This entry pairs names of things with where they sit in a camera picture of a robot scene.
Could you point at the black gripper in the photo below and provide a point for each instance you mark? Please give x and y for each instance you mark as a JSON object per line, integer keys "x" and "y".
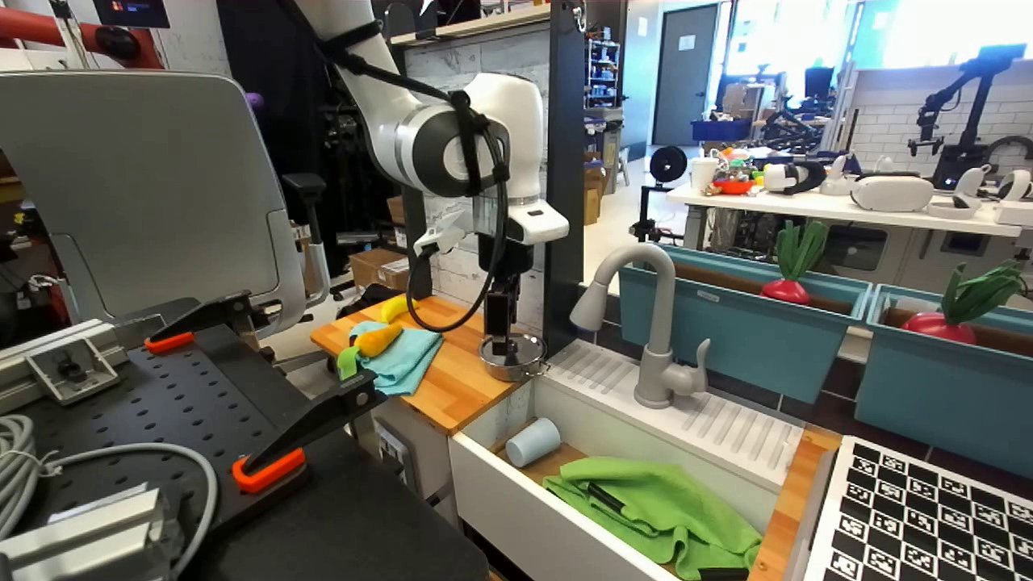
{"x": 505, "y": 275}

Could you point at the small metal bowl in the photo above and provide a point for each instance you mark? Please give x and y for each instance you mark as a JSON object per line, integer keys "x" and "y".
{"x": 527, "y": 346}

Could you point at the orange plush carrot toy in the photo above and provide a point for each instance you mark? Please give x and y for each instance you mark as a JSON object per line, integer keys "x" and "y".
{"x": 379, "y": 341}

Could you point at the black background robot arm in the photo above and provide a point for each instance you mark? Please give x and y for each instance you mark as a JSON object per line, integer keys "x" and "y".
{"x": 971, "y": 98}

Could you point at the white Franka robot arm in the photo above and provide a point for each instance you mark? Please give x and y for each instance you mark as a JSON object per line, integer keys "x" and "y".
{"x": 399, "y": 132}

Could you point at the small steel pot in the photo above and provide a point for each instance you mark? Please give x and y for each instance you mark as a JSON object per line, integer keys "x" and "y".
{"x": 510, "y": 366}

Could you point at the yellow toy banana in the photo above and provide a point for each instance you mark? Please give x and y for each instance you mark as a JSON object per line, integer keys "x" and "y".
{"x": 396, "y": 309}

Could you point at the grey toy faucet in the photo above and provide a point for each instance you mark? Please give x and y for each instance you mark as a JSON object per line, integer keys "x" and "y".
{"x": 655, "y": 344}

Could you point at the white toy sink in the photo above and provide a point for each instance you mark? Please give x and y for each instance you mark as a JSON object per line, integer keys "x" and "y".
{"x": 516, "y": 506}

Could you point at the colourful toy pile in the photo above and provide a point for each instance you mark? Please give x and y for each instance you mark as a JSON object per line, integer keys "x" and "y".
{"x": 734, "y": 178}

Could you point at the red plush radish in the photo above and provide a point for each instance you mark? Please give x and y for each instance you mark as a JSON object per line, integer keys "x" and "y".
{"x": 938, "y": 325}
{"x": 790, "y": 288}

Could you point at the teal cloth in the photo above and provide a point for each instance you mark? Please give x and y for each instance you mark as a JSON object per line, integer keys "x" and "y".
{"x": 408, "y": 359}

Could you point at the light blue cup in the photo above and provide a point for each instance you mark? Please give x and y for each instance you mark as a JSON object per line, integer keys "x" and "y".
{"x": 533, "y": 445}

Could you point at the brown cardboard box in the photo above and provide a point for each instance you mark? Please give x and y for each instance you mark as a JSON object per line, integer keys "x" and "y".
{"x": 371, "y": 267}

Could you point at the cabinet under counter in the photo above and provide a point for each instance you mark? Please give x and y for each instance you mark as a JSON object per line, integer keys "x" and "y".
{"x": 413, "y": 453}

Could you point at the black clamp orange tips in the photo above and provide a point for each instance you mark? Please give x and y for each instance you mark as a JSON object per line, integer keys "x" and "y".
{"x": 205, "y": 317}
{"x": 301, "y": 430}

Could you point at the black spool on stand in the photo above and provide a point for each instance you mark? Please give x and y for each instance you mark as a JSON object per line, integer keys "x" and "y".
{"x": 665, "y": 164}

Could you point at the teal storage bin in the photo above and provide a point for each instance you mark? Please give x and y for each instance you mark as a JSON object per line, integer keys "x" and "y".
{"x": 947, "y": 391}
{"x": 743, "y": 341}

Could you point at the green cloth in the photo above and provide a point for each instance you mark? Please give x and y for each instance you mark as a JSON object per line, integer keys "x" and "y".
{"x": 665, "y": 517}

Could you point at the dark grey door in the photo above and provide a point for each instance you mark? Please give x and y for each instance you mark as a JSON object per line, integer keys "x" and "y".
{"x": 686, "y": 77}

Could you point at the wooden board strip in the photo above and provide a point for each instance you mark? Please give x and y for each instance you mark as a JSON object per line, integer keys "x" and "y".
{"x": 791, "y": 517}

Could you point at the black perforated breadboard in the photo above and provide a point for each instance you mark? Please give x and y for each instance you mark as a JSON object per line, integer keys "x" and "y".
{"x": 163, "y": 397}

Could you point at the white background shelf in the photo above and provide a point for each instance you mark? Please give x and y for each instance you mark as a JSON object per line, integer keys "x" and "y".
{"x": 841, "y": 210}

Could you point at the large grey panel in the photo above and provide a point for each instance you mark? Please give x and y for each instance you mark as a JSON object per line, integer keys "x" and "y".
{"x": 141, "y": 181}

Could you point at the white VR headset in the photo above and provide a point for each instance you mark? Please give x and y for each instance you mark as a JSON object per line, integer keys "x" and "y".
{"x": 892, "y": 194}

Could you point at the aluminium extrusion bar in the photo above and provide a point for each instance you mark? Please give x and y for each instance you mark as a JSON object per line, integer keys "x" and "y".
{"x": 65, "y": 359}
{"x": 84, "y": 533}

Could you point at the black white calibration board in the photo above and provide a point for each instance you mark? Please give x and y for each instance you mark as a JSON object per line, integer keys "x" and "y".
{"x": 925, "y": 517}

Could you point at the red padded bar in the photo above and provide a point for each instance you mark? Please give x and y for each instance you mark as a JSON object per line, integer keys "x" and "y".
{"x": 65, "y": 26}

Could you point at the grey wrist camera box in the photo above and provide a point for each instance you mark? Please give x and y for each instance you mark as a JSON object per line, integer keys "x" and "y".
{"x": 443, "y": 236}

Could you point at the black frame post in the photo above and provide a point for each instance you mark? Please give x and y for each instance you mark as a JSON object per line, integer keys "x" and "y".
{"x": 566, "y": 109}

